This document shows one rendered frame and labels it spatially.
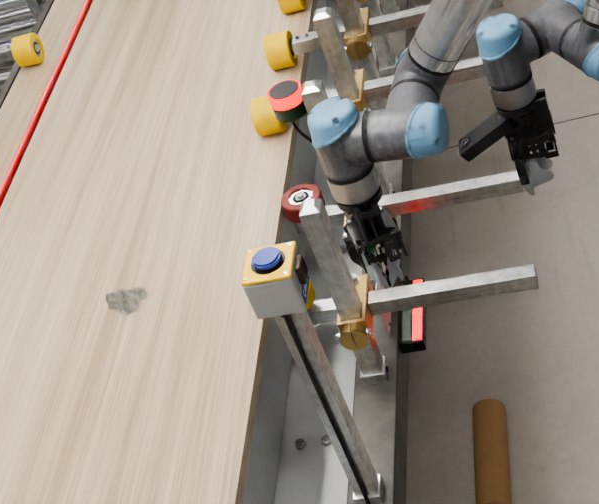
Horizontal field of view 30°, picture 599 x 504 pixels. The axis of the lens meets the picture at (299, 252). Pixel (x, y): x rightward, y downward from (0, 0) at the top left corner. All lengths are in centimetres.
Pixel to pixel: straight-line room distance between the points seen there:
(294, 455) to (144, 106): 96
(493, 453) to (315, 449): 70
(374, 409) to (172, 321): 39
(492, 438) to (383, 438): 79
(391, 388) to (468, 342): 104
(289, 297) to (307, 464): 61
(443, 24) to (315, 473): 84
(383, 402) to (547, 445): 84
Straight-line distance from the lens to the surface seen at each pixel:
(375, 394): 199
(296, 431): 210
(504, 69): 191
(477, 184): 209
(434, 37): 163
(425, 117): 158
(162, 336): 197
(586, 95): 377
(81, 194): 242
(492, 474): 262
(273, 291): 148
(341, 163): 162
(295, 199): 213
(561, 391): 285
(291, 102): 192
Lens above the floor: 214
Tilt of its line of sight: 38 degrees down
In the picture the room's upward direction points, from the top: 22 degrees counter-clockwise
